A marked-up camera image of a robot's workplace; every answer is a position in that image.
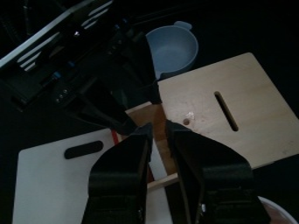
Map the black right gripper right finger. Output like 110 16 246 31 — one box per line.
165 118 272 224

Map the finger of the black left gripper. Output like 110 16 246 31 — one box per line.
63 83 139 137
119 34 165 105

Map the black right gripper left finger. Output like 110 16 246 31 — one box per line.
82 122 155 224

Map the wooden drawer box with slot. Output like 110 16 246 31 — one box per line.
157 52 299 177

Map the grey-blue plastic bowl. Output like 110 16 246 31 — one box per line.
145 20 201 81

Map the red plastic cup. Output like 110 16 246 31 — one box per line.
257 195 299 224

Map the white plastic cutting board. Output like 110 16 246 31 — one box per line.
11 128 175 224

